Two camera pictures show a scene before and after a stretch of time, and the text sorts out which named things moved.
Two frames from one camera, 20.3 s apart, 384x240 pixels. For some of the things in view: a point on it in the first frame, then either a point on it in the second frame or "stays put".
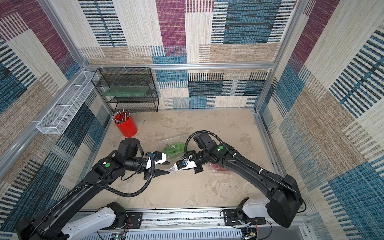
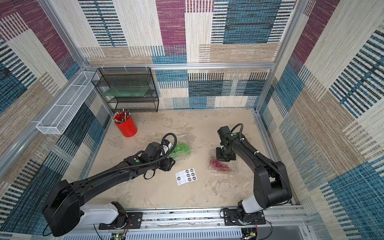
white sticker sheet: (174, 168) → (186, 176)
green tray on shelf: (136, 92) stays put
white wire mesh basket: (56, 120) stays put
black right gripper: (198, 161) → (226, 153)
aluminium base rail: (228, 224) stays put
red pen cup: (125, 123) stays put
